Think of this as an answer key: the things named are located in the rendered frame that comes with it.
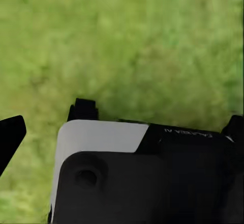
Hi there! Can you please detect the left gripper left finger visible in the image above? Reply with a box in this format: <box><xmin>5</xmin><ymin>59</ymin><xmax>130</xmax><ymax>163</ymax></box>
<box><xmin>0</xmin><ymin>115</ymin><xmax>26</xmax><ymax>176</ymax></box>

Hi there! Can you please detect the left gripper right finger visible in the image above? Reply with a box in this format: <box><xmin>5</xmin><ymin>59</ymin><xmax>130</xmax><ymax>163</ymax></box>
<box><xmin>228</xmin><ymin>115</ymin><xmax>244</xmax><ymax>156</ymax></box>

